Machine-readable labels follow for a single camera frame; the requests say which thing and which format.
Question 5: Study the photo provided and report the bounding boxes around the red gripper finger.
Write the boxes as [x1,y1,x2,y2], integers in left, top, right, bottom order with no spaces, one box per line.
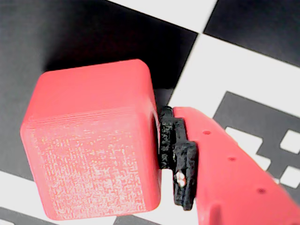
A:
[158,105,300,225]

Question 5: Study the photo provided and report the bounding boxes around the red cube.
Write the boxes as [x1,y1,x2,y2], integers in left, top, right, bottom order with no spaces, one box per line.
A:
[20,58,162,221]

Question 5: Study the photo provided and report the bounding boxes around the black white marker board mat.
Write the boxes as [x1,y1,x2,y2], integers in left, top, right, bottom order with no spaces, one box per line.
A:
[0,0,300,225]

